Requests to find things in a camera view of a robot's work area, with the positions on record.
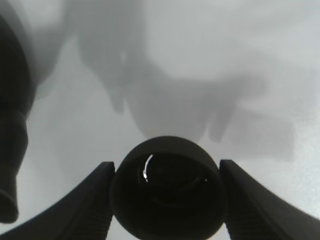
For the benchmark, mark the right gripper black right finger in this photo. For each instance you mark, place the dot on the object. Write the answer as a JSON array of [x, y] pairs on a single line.
[[255, 213]]

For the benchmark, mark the black round teapot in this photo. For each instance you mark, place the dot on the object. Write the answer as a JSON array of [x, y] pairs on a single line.
[[17, 94]]

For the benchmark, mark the small black teacup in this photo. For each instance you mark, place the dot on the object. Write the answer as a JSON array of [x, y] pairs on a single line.
[[168, 188]]

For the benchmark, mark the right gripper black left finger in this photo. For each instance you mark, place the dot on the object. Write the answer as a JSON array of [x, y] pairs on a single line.
[[83, 214]]

